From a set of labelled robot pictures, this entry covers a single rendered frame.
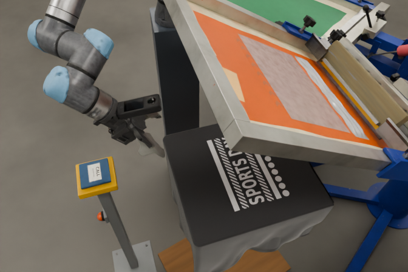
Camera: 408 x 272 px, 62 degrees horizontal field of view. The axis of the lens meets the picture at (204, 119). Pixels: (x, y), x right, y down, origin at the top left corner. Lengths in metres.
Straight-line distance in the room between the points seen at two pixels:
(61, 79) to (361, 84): 0.85
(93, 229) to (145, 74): 1.39
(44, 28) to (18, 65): 2.50
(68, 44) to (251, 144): 0.52
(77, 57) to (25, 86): 2.36
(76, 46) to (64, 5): 0.12
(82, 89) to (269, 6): 1.40
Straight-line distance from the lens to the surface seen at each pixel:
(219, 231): 1.12
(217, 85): 0.62
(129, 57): 3.21
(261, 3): 2.06
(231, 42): 0.93
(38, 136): 2.77
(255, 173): 1.23
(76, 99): 0.85
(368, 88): 1.13
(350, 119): 1.05
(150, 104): 0.89
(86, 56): 0.85
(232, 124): 0.57
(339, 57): 1.22
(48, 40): 0.93
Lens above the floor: 1.98
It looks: 49 degrees down
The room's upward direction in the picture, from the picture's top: 1 degrees clockwise
